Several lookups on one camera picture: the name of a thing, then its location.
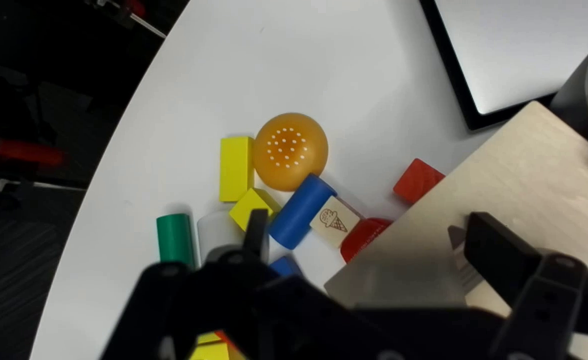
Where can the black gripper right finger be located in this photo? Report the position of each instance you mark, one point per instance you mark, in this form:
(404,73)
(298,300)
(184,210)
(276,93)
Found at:
(547,300)

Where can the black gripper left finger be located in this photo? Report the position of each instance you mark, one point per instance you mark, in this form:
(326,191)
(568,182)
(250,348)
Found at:
(194,300)

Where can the wooden lid with shape holes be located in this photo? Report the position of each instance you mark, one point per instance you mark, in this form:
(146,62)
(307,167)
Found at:
(527,181)

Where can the green wooden cylinder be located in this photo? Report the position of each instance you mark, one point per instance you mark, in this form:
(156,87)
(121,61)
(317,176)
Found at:
(175,238)

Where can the small blue wooden block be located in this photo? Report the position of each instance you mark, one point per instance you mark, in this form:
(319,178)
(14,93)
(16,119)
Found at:
(287,264)

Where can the yellow wooden prism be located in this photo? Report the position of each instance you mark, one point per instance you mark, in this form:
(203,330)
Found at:
(248,205)

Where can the blue wooden cylinder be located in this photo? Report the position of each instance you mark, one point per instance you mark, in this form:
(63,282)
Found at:
(300,213)

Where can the long yellow wooden block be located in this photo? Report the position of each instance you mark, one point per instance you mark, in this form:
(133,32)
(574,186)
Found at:
(234,169)

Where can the natural wooden printed block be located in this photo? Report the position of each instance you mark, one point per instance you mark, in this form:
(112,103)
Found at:
(334,220)

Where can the small red wooden block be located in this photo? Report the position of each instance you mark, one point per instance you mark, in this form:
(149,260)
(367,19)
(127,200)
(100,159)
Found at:
(416,181)

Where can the orange dome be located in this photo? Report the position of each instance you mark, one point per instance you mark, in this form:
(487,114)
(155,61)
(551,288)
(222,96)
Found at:
(290,153)

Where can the red wooden cube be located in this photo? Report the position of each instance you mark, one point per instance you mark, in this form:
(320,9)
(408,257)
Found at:
(362,235)

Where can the silver Dell laptop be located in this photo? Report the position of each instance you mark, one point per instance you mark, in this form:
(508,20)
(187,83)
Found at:
(527,47)

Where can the black robot table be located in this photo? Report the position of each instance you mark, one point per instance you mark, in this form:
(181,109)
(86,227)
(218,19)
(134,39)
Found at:
(46,73)

